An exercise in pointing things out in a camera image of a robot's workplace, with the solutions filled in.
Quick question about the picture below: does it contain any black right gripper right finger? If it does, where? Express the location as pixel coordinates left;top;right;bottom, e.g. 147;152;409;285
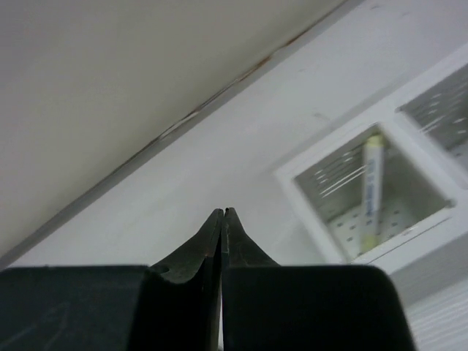
222;208;416;350

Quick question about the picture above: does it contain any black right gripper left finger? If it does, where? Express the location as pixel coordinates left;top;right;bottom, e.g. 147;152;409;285
1;209;223;350

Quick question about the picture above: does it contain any white pen pale yellow cap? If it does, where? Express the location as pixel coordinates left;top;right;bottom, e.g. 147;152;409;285
360;134;385;254

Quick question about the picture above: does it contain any white mesh desk organizer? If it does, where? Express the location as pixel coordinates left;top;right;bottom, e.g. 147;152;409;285
276;48;467;273

